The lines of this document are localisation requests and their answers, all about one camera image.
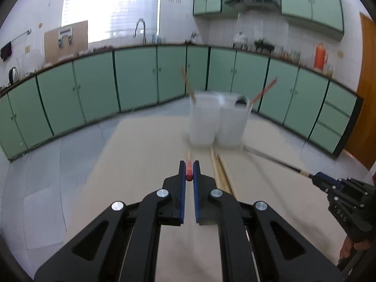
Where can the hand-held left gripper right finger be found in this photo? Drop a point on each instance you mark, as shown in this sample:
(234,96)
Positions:
(196,191)

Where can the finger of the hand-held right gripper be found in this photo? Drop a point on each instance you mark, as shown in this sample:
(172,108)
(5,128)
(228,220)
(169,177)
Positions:
(324,186)
(324,177)

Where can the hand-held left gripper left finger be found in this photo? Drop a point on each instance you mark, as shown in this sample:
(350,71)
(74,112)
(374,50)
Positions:
(182,188)

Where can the black chopstick gold end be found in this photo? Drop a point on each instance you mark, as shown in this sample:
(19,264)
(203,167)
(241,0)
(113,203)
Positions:
(276,161)

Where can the white two-compartment utensil holder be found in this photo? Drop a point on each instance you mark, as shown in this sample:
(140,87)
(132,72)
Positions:
(202,123)

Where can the plain bamboo chopstick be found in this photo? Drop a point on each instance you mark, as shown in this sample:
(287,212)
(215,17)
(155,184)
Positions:
(185,79)

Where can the person's right hand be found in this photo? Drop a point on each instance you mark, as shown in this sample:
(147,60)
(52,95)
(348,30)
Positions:
(348,248)

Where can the wooden door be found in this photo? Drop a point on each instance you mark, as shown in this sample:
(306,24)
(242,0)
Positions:
(367,94)

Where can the small glass jar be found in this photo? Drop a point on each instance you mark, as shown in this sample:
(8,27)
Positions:
(330,72)

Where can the orange thermos flask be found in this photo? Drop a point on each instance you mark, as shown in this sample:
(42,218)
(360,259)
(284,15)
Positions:
(320,55)

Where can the row of green base cabinets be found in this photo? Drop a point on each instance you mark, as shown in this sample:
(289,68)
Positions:
(97,85)

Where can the white lidded pot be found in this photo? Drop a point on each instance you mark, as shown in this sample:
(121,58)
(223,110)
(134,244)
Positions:
(240,38)

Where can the chrome kitchen faucet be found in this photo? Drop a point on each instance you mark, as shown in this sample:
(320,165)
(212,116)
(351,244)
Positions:
(144,29)

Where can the black range hood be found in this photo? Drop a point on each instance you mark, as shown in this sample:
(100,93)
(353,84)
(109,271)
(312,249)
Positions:
(252,2)

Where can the brown cardboard sheet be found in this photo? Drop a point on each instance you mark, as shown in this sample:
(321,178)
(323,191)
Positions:
(51,50)

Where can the white window blind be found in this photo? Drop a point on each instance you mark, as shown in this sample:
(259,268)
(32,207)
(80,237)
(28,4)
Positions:
(111,6)

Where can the steel electric kettle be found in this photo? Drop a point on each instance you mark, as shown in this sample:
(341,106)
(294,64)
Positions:
(13,76)

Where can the dark hanging towel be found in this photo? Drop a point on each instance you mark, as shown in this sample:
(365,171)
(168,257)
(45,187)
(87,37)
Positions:
(6,51)

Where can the row of green wall cabinets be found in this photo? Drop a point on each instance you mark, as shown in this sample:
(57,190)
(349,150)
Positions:
(311,3)

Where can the metal towel rail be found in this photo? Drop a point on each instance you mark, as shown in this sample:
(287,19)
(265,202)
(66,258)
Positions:
(19,36)

